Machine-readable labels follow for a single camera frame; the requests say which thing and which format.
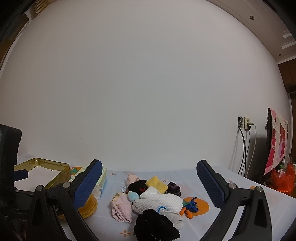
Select blue cord orange toy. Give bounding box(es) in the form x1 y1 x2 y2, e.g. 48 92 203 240
180 197 199 219

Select pink cream cloth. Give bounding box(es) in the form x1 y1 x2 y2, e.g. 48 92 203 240
110 192 132 223

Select dark purple scrunchie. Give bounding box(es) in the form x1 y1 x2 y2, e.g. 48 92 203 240
166 182 181 197

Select small pink plush toy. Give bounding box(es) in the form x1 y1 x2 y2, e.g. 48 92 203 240
126 174 140 187

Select light blue soft ball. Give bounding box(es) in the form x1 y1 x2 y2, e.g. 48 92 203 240
127 191 139 202

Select white sock with blue band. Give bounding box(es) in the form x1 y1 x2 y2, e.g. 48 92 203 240
157 206 184 230

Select black wristband red logo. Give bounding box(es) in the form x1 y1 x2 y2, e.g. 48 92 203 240
127 180 147 196

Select yellow cloth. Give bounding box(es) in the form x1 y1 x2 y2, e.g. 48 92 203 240
145 176 168 194

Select white waffle textured cloth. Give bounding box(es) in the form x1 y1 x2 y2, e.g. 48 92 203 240
132 186 183 214

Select black knitted cloth white dots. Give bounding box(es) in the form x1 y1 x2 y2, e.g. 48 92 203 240
133 209 181 241

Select yellow patterned tissue pack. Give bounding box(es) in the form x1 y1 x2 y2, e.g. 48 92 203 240
69 166 107 199

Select round yellow tin pink lid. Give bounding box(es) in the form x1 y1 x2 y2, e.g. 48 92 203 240
58 193 98 220

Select gold rectangular tin tray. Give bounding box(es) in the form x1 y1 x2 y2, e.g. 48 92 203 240
14 158 71 191

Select orange plastic bag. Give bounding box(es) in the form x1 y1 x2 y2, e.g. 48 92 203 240
268 164 295 196

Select pink patchwork cloth on monitor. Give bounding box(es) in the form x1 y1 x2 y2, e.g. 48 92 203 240
264 108 288 175

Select yellow fringed curtain valance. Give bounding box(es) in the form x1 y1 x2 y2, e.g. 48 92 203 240
30 0 50 19

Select brown wooden door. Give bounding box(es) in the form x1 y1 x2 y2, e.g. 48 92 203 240
278 59 296 108

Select white power cable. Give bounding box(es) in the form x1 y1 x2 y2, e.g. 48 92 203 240
245 123 258 178

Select wall power socket with plugs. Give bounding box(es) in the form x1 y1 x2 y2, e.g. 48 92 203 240
238 117 250 131

